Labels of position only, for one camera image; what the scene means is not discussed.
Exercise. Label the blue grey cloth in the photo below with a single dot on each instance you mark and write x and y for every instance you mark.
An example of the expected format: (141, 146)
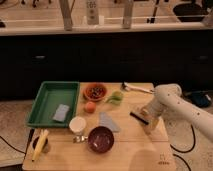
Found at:
(106, 121)

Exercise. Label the small metal measuring scoop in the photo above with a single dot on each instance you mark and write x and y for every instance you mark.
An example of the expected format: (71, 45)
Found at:
(79, 139)

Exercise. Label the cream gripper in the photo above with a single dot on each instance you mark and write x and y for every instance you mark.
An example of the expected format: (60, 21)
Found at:
(151, 123)

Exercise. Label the green plastic tray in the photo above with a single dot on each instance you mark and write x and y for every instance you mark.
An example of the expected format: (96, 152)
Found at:
(50, 96)

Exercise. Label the orange bowl with berries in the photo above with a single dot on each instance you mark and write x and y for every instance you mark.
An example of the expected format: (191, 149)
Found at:
(95, 92)

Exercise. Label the white cup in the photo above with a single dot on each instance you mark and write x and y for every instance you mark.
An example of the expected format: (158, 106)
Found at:
(77, 125)

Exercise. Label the dark round coaster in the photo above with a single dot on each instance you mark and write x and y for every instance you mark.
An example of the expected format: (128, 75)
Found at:
(46, 147)

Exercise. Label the orange fruit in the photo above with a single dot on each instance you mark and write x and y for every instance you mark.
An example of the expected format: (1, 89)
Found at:
(90, 107)

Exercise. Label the black and white board eraser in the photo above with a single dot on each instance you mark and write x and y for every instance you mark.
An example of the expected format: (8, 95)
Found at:
(136, 113)

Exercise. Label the black office chair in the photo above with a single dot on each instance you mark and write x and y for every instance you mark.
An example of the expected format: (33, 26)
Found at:
(189, 12)

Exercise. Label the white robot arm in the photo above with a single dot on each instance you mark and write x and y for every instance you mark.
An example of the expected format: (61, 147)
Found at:
(169, 96)

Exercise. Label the blue sponge in tray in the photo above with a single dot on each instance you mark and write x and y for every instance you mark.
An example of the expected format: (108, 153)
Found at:
(61, 113)

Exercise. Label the dark purple bowl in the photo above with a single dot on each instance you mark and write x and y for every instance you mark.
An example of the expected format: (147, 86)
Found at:
(100, 139)

